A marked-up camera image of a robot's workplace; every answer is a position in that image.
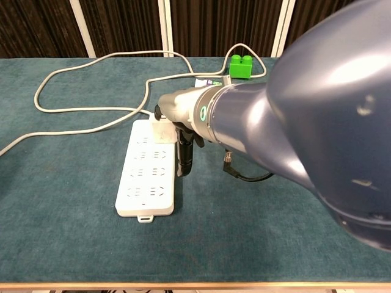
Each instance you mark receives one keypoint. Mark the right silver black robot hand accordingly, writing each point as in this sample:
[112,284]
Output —
[180,105]

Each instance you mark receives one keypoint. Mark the white plug adapter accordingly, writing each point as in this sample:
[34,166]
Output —
[163,134]

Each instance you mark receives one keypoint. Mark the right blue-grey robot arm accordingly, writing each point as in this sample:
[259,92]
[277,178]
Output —
[305,122]

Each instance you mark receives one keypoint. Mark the purple white toothpaste tube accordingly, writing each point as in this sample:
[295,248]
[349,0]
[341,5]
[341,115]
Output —
[201,82]

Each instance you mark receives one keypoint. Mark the white power strip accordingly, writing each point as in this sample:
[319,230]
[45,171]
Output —
[143,189]

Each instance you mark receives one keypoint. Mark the teal table mat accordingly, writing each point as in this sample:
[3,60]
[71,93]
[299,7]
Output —
[61,213]

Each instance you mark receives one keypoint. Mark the green building block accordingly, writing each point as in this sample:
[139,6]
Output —
[239,70]

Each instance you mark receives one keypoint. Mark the white screen frame post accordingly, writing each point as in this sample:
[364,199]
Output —
[82,29]
[165,29]
[283,29]

